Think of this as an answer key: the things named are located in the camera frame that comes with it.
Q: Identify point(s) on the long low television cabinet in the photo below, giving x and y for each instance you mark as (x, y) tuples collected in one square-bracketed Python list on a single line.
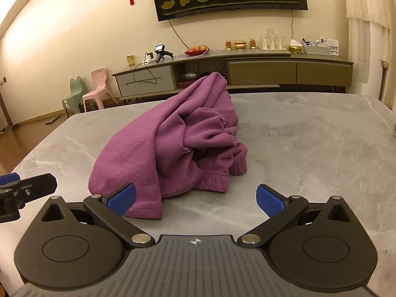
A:
[(263, 71)]

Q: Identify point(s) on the white charger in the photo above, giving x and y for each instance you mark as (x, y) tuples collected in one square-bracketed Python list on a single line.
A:
[(150, 57)]

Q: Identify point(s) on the red plate of fruit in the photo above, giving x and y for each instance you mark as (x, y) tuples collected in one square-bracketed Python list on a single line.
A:
[(198, 51)]

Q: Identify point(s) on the white printed paper box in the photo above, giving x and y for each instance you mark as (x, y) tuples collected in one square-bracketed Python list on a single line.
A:
[(332, 47)]

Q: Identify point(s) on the cream curtain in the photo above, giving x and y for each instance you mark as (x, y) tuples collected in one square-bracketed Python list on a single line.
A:
[(368, 52)]

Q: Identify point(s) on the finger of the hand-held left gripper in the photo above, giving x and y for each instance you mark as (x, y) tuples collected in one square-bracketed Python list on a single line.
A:
[(34, 187)]

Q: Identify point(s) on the set of clear glass cups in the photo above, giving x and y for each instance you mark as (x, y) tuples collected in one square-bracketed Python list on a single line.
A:
[(272, 40)]

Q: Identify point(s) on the white desk organizer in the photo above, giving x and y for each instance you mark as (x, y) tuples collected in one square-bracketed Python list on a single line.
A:
[(314, 49)]

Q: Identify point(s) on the gold tissue box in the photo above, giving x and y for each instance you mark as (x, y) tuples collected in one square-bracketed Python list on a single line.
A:
[(296, 48)]

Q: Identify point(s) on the purple pants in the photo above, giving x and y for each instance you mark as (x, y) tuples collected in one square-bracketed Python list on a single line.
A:
[(139, 148)]

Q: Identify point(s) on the wall socket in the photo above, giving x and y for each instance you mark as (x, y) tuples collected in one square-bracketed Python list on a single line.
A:
[(2, 81)]

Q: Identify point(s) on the yellow cup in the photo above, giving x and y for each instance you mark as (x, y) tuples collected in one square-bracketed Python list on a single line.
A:
[(130, 60)]

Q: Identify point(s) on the small black camera on tripod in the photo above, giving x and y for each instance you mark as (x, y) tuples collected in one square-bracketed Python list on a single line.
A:
[(160, 51)]

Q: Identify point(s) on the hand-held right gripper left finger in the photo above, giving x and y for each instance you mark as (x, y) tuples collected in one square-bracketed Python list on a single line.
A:
[(120, 200)]

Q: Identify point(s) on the green plastic child chair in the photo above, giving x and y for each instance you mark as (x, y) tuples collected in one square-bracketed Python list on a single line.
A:
[(75, 89)]

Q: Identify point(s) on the flat board on floor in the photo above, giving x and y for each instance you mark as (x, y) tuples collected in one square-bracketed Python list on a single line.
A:
[(53, 119)]

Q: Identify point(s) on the pink plastic child chair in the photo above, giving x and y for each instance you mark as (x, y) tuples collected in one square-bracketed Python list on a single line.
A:
[(99, 79)]

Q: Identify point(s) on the gold offering bowl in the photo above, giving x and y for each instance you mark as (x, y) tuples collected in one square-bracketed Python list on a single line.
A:
[(240, 44)]

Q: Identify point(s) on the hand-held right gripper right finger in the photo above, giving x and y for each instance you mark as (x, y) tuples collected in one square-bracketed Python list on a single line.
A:
[(269, 200)]

